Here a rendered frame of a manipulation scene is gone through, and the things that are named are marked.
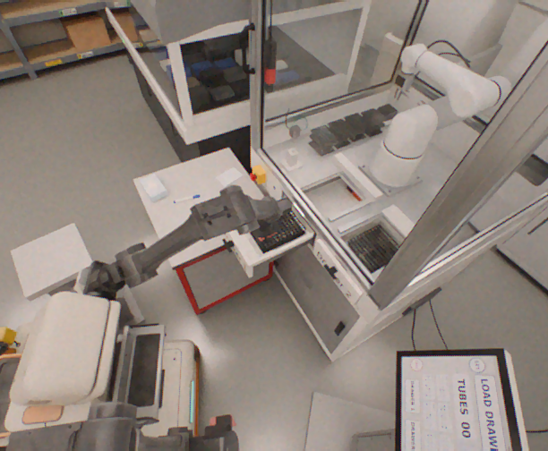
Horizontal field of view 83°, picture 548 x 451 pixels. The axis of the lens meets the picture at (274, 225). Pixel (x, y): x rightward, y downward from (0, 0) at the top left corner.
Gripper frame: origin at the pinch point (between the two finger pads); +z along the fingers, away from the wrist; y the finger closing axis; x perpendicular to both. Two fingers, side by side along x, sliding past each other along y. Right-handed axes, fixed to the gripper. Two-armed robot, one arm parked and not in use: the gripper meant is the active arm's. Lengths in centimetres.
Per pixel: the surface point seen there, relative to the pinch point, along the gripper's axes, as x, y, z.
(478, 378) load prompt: 76, -25, -22
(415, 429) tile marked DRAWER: 79, -7, -9
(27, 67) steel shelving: -359, 103, 98
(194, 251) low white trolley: -18.2, 26.4, 20.5
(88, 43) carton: -377, 34, 93
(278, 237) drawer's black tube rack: -0.3, -7.8, 6.0
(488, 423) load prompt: 84, -18, -23
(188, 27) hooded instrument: -89, -7, -42
